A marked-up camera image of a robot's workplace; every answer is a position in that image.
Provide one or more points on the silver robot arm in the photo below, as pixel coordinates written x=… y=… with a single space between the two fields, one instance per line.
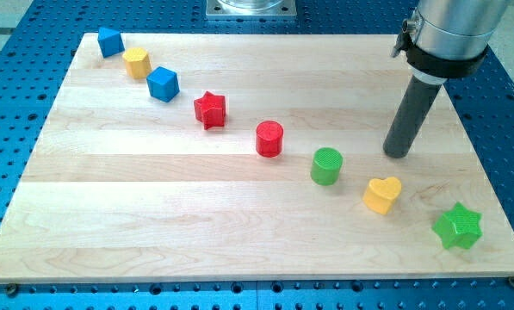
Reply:
x=444 y=39

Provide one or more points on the red cylinder block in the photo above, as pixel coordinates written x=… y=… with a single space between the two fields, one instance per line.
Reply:
x=269 y=138

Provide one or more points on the red star block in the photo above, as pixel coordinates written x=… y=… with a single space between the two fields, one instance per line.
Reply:
x=210 y=110

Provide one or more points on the green cylinder block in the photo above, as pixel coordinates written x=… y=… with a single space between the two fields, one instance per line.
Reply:
x=326 y=166

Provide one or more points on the light wooden board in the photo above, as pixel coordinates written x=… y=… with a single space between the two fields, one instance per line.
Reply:
x=121 y=187

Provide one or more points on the blue cube block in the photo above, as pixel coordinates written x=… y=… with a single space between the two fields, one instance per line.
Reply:
x=163 y=84

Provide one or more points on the yellow heart block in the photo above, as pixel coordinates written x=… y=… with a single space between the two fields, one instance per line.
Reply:
x=381 y=194

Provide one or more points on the yellow hexagon block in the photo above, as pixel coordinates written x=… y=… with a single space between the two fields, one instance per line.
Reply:
x=137 y=62

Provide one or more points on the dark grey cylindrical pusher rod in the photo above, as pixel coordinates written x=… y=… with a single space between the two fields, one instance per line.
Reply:
x=410 y=116

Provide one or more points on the blue triangle block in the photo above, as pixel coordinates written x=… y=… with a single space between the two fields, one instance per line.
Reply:
x=110 y=42

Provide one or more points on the green star block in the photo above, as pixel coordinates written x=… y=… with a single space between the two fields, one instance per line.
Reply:
x=458 y=227

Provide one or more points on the blue perforated metal table plate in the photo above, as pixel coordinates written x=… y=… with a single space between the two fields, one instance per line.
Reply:
x=42 y=42

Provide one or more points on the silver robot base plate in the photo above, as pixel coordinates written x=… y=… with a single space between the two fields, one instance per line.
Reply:
x=250 y=9

